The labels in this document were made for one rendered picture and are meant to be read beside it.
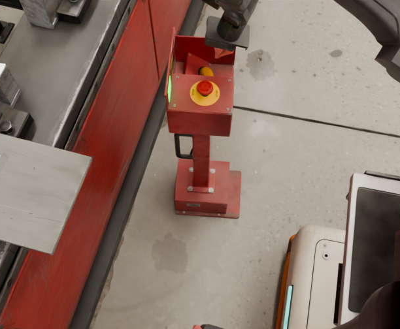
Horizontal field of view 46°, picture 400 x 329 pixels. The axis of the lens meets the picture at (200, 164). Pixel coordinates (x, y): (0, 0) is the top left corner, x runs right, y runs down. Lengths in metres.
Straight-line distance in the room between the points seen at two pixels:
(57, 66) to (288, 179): 1.11
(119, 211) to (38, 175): 0.99
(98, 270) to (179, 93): 0.84
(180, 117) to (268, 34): 1.21
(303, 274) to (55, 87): 0.92
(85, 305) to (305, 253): 0.78
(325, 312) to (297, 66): 1.14
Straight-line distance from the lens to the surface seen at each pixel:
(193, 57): 1.28
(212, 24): 1.13
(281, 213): 1.88
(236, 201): 1.86
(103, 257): 1.79
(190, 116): 1.16
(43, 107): 1.08
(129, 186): 1.86
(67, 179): 0.85
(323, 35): 2.36
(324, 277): 1.55
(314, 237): 1.58
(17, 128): 1.04
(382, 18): 0.65
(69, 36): 1.18
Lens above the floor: 1.75
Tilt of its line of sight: 65 degrees down
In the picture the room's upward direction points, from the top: straight up
